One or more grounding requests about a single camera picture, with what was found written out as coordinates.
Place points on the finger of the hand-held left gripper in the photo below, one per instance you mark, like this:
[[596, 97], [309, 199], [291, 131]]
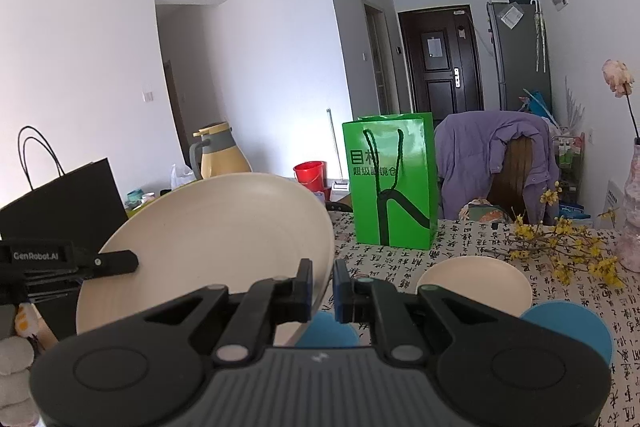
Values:
[[115, 263]]

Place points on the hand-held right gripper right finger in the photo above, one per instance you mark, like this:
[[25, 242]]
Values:
[[340, 293]]

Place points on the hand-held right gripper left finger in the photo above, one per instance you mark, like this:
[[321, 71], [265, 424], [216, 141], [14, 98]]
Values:
[[302, 292]]

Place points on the blue bowl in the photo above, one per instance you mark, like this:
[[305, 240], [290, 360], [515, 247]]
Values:
[[570, 322], [330, 332]]

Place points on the cream plate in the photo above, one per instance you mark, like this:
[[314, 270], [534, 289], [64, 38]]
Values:
[[475, 277], [210, 232]]

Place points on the black paper bag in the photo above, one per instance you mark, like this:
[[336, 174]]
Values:
[[65, 202]]

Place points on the white plastic bag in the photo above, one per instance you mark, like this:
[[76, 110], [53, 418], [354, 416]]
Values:
[[182, 177]]

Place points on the calligraphy printed tablecloth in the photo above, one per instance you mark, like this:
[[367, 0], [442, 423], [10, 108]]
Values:
[[450, 247]]

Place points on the red bucket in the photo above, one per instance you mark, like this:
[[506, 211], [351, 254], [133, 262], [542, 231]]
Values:
[[310, 172]]

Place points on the green paper bag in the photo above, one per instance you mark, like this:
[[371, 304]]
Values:
[[415, 187]]

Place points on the yellow thermos jug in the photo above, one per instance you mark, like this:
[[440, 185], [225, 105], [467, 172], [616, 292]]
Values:
[[220, 157]]

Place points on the purple jacket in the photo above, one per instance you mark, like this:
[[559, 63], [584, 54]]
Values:
[[475, 147]]

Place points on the wooden chair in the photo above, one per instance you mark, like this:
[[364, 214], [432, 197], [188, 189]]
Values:
[[515, 177]]

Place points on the dark wooden door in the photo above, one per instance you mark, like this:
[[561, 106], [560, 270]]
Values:
[[440, 92]]

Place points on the yellow flower branch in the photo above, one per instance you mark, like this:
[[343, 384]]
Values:
[[575, 242]]

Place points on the blue plastic bag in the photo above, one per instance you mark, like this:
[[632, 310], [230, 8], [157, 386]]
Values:
[[537, 104]]

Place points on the grey refrigerator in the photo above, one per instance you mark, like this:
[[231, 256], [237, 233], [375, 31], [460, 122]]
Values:
[[520, 72]]

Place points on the pale dried grass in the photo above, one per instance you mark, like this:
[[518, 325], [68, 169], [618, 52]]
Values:
[[575, 107]]

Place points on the pink textured vase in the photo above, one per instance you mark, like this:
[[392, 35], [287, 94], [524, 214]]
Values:
[[631, 207]]

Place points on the clear folded umbrella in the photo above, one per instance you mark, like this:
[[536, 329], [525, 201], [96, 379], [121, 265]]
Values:
[[539, 37]]

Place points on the white light switch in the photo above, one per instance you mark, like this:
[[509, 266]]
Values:
[[147, 96]]

